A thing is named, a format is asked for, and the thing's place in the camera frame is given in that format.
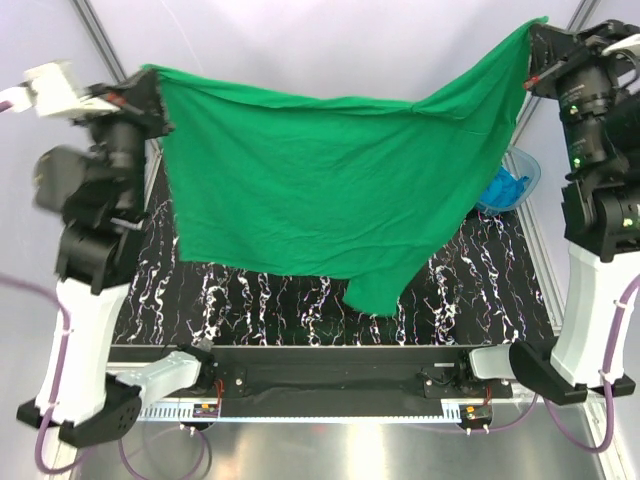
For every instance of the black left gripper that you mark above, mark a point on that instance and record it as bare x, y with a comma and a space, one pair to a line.
138, 102

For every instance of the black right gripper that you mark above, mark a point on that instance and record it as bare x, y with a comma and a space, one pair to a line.
559, 54

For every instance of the green t shirt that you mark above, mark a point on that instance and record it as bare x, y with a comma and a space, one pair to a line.
357, 189

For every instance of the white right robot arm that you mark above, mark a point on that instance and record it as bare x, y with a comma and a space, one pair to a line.
601, 214

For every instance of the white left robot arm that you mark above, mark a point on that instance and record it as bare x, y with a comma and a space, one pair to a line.
100, 196

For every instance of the clear blue plastic bin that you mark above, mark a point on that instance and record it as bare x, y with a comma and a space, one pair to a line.
519, 163

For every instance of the blue t shirt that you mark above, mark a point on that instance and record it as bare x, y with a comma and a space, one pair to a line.
503, 192

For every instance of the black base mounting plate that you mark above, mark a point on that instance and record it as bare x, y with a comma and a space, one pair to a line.
365, 379

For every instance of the right aluminium corner post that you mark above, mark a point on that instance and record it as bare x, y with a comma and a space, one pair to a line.
582, 14

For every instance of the aluminium corner post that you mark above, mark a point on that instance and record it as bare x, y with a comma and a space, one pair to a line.
582, 14
99, 37

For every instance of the left aluminium corner post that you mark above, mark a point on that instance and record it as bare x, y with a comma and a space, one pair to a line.
99, 37

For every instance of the white slotted cable duct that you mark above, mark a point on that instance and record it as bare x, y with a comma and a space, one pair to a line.
439, 412

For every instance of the aluminium front frame rail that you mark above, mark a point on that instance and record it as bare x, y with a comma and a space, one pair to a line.
534, 449

